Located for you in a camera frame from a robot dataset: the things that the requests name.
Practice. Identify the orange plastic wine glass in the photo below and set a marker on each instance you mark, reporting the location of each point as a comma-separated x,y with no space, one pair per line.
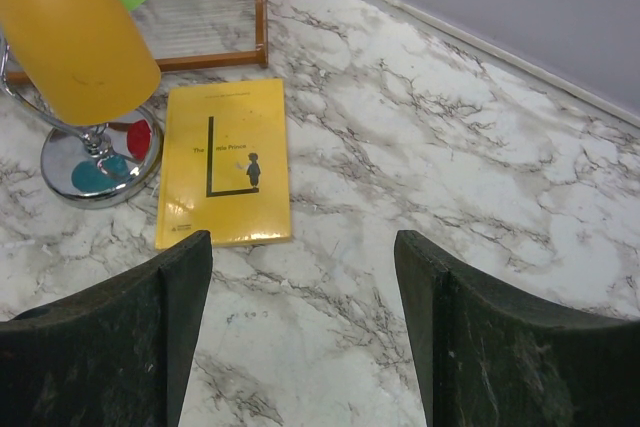
87,58

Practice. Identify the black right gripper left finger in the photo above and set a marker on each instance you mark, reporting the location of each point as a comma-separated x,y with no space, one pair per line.
118,353

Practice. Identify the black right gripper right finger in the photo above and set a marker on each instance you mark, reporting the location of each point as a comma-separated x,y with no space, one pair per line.
489,354

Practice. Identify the yellow Little Prince book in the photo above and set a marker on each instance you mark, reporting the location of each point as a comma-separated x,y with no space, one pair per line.
225,165

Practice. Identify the chrome wine glass rack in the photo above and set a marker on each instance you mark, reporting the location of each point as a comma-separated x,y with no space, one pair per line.
98,166

